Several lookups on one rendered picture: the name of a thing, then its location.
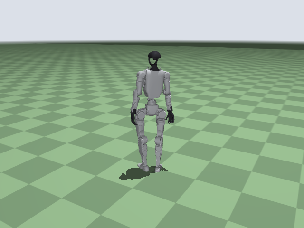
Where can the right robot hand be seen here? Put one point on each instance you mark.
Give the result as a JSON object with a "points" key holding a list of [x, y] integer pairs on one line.
{"points": [[170, 116]]}

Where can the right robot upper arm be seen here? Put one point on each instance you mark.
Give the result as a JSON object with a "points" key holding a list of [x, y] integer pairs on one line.
{"points": [[166, 90]]}

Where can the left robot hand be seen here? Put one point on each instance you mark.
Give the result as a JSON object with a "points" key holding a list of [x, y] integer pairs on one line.
{"points": [[132, 116]]}

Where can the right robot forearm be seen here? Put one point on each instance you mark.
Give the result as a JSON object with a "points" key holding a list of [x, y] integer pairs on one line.
{"points": [[168, 101]]}

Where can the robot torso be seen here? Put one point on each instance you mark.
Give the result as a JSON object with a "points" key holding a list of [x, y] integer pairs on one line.
{"points": [[152, 87]]}

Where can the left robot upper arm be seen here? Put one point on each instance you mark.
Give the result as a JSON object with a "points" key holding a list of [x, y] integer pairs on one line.
{"points": [[139, 82]]}

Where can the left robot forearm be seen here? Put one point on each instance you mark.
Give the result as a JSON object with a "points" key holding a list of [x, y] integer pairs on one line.
{"points": [[135, 100]]}

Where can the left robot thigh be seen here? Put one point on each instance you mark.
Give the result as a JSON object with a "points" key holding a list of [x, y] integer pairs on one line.
{"points": [[139, 120]]}

